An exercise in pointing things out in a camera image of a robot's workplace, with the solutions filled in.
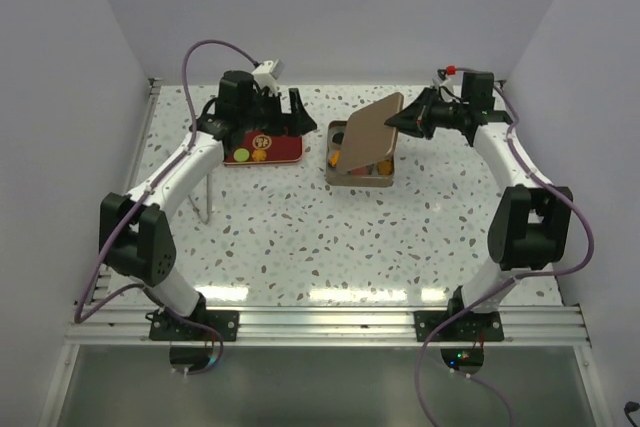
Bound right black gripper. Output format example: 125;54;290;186
385;86;468;141

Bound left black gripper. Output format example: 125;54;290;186
239;87;316;137

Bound black round cookie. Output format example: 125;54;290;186
332;133;344;145

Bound square tin lid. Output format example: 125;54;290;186
336;92;404;174

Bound orange fish cookie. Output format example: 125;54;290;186
327;151;341;168

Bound square cookie tin box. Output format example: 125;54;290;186
325;120;395;188

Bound pink round cookie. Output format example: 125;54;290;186
350;167;367;176

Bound metal tongs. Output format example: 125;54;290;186
187;172;214;225

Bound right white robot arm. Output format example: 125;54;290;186
385;66;573;340

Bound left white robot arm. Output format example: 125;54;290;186
99;71;317;340

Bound red rectangular tray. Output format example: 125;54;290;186
224;131;304;167

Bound orange cookie on tray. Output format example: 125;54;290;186
251;149;267;162

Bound green round cookie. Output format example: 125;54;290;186
233;148;251;163

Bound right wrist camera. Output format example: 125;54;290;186
432;66;459;102

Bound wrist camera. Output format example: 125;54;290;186
432;66;459;102
251;59;284;95

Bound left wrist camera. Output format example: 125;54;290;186
251;59;284;95

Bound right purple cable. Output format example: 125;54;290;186
415;66;596;427

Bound purple cable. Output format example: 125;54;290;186
415;66;596;427
73;39;264;376

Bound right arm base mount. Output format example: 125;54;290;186
413;310;505;342

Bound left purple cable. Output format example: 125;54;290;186
73;39;264;376

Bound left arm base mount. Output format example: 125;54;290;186
145;299;240;342

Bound aluminium front rail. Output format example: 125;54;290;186
64;307;590;347

